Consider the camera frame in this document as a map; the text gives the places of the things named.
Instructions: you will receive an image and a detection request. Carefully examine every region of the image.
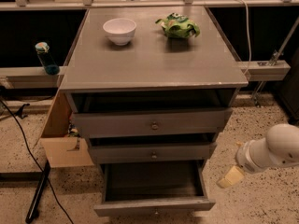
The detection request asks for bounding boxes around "black floor cable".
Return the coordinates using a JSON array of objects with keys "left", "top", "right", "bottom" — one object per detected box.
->
[{"left": 0, "top": 98, "right": 75, "bottom": 224}]

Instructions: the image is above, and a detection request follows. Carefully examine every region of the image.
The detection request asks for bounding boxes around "green crumpled chip bag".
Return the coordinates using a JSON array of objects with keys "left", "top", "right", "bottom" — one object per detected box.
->
[{"left": 155, "top": 13, "right": 200, "bottom": 39}]

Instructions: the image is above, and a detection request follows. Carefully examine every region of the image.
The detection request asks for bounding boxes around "grey drawer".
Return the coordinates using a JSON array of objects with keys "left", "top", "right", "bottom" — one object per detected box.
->
[
  {"left": 94, "top": 161, "right": 215, "bottom": 217},
  {"left": 89, "top": 143, "right": 217, "bottom": 164},
  {"left": 72, "top": 108, "right": 233, "bottom": 138}
]

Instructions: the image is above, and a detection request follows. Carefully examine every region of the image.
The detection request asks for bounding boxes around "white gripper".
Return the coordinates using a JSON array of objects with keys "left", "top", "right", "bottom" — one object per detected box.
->
[{"left": 217, "top": 139, "right": 271, "bottom": 189}]

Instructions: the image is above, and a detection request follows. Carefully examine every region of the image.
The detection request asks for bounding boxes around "metal diagonal brace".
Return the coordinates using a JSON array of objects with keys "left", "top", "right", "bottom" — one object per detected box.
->
[{"left": 251, "top": 16, "right": 299, "bottom": 107}]

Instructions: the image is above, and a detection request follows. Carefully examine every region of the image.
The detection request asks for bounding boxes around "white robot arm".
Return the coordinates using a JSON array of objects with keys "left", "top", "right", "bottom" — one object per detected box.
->
[{"left": 217, "top": 124, "right": 299, "bottom": 189}]

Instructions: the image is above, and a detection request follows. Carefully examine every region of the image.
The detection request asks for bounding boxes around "grey top drawer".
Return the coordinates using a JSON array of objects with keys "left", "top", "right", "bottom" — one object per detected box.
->
[{"left": 72, "top": 108, "right": 233, "bottom": 138}]

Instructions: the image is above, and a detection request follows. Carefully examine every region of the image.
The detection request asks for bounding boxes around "grey wooden drawer cabinet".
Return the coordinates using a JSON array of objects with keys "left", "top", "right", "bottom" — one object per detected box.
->
[{"left": 59, "top": 5, "right": 249, "bottom": 170}]

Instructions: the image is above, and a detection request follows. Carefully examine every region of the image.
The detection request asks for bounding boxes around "blue water bottle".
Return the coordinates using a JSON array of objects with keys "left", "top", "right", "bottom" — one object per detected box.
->
[{"left": 35, "top": 42, "right": 60, "bottom": 76}]

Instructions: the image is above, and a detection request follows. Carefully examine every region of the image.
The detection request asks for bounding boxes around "white hanging cable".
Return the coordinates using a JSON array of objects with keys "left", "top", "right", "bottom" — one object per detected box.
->
[{"left": 231, "top": 0, "right": 252, "bottom": 77}]

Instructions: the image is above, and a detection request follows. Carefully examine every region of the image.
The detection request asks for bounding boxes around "open cardboard box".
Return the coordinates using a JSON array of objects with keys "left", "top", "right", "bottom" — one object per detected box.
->
[{"left": 39, "top": 91, "right": 93, "bottom": 168}]

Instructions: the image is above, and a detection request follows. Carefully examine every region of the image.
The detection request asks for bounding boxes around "white ceramic bowl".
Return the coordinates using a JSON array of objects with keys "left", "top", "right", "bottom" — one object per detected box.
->
[{"left": 103, "top": 18, "right": 136, "bottom": 46}]

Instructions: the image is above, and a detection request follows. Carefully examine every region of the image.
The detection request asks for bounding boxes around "black flat floor bar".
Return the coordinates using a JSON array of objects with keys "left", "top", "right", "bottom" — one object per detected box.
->
[{"left": 25, "top": 161, "right": 50, "bottom": 224}]

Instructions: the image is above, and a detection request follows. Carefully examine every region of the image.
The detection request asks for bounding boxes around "grey middle drawer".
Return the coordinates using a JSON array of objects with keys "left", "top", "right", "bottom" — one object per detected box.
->
[{"left": 89, "top": 143, "right": 217, "bottom": 164}]

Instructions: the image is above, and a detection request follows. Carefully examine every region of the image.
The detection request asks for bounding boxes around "grey bottom drawer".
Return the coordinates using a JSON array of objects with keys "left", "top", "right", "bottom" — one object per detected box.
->
[{"left": 94, "top": 161, "right": 215, "bottom": 217}]

